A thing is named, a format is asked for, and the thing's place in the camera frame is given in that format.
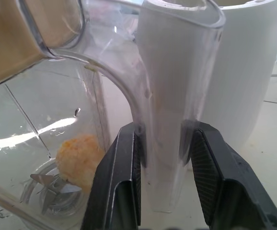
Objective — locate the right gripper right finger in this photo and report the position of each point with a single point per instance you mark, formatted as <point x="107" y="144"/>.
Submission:
<point x="232" y="191"/>

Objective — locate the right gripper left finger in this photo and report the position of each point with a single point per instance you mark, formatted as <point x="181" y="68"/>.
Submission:
<point x="114" y="182"/>

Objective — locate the peeled orange piece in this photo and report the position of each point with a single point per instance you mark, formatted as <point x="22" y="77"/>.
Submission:
<point x="76" y="158"/>

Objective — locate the white blender motor base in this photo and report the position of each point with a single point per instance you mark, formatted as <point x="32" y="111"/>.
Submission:
<point x="248" y="72"/>

